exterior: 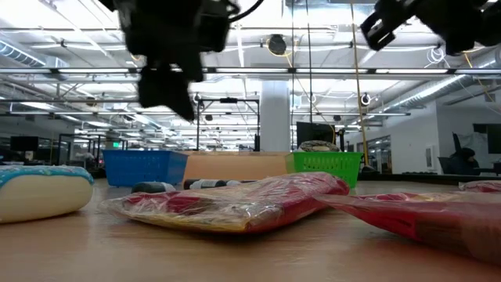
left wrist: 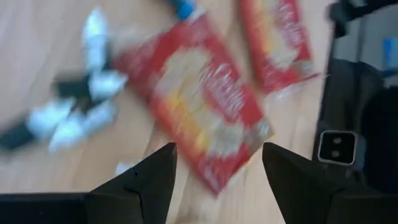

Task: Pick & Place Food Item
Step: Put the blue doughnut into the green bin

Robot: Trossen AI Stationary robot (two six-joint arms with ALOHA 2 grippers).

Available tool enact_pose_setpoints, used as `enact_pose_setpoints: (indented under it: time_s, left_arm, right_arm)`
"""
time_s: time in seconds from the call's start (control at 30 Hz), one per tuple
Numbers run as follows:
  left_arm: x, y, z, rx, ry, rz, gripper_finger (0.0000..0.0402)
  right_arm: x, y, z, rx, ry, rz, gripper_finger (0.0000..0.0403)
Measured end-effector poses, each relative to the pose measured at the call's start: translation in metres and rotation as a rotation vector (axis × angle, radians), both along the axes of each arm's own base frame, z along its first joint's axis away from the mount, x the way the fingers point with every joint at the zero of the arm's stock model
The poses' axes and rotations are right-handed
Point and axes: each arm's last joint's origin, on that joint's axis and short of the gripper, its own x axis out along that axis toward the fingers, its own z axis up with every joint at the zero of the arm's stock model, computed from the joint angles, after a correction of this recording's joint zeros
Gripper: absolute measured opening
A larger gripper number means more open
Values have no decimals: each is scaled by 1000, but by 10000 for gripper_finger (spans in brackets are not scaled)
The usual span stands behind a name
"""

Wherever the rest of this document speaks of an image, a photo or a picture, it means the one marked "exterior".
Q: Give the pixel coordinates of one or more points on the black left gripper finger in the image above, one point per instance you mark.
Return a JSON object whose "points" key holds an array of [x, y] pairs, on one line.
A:
{"points": [[166, 92]]}

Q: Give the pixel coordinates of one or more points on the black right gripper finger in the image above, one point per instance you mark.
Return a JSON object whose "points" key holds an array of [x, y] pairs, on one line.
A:
{"points": [[385, 23]]}

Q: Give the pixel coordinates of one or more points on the black and white marker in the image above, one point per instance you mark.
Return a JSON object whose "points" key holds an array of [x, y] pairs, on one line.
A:
{"points": [[205, 184], [236, 182], [150, 187]]}

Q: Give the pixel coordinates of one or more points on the red plastic-wrapped packet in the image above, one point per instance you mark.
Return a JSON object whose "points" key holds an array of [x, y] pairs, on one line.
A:
{"points": [[422, 219], [483, 186], [242, 203]]}

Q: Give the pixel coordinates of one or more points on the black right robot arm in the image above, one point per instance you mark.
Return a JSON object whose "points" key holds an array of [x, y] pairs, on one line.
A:
{"points": [[494, 19]]}

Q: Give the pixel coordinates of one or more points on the blue plastic basket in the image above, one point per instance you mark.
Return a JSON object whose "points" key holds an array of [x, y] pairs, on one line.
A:
{"points": [[145, 168]]}

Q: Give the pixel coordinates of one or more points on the white building column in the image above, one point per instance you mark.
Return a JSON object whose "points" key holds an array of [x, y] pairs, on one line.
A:
{"points": [[275, 117]]}

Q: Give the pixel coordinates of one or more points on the black monitor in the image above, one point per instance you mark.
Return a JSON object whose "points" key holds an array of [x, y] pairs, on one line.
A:
{"points": [[315, 133]]}

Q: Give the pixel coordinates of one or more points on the person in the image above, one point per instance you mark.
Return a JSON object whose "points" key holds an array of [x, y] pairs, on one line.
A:
{"points": [[465, 161]]}

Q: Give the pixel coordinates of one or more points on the green plastic basket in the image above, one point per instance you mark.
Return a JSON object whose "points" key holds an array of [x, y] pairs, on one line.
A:
{"points": [[329, 166]]}

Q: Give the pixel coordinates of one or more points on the black aluminium table frame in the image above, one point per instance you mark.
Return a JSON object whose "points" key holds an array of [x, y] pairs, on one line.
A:
{"points": [[411, 177]]}

